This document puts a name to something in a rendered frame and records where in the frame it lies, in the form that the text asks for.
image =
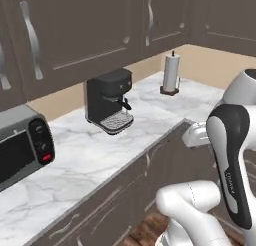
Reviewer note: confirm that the grey toaster oven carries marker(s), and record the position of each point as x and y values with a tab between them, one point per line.
16	146

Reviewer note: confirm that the brown base cupboard run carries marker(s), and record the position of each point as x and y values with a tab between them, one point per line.
133	190

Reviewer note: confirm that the brown corner wall cupboard run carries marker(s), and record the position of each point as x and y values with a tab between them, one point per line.
226	20

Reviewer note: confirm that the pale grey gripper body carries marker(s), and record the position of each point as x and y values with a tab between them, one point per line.
196	135

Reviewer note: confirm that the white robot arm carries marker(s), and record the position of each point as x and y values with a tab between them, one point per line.
186	200

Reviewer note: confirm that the wide brown wall cupboard door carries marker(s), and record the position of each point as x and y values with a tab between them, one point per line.
83	26

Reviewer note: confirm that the black espresso coffee machine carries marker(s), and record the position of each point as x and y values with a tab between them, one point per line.
100	100

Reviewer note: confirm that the narrow brown wall cupboard door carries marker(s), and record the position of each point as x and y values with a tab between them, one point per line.
170	13

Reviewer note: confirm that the white paper towel roll holder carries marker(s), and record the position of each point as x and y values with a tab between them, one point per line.
171	70

